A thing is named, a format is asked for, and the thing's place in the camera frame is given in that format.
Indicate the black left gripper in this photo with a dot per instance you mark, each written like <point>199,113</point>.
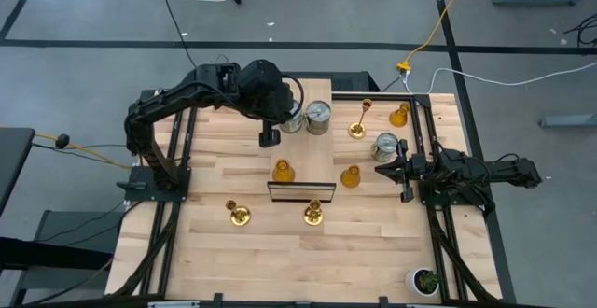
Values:
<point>269,135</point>

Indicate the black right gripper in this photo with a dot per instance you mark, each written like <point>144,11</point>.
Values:
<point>406,168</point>

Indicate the silver tin can with tag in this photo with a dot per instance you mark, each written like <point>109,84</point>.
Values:
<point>318,112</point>
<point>384,145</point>
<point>294,125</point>

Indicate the amber ribbed glass candle holder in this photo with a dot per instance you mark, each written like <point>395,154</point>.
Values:
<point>283,172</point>
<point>350,178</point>
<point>398,117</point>

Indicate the tall brass candlestick holder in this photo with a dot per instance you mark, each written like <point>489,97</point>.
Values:
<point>313,218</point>
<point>240,216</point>
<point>357,131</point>

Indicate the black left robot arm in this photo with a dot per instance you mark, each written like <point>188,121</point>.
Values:
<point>186,88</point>

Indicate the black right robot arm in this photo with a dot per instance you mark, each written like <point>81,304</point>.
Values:
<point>490,170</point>

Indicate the small plant in white pot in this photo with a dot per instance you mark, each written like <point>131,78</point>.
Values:
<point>420,277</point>

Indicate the black control box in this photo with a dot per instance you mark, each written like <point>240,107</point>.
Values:
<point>147,95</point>

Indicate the grey desk foot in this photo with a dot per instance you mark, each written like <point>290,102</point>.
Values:
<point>569,121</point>

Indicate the black round knob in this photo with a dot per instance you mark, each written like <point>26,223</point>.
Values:
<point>62,141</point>

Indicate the black side desk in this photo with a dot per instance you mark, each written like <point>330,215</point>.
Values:
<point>14,158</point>

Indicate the wooden shelf riser black frame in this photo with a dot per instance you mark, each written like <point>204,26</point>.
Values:
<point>303,158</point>

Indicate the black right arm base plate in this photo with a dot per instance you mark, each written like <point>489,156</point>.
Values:
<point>431,200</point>

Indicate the black table rail frame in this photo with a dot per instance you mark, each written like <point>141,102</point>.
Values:
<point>373,96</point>

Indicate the black table edge bracket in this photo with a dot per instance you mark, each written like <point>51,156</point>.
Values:
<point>217,299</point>
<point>384,301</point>

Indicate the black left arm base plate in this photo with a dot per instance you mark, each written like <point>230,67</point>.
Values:
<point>140,175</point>

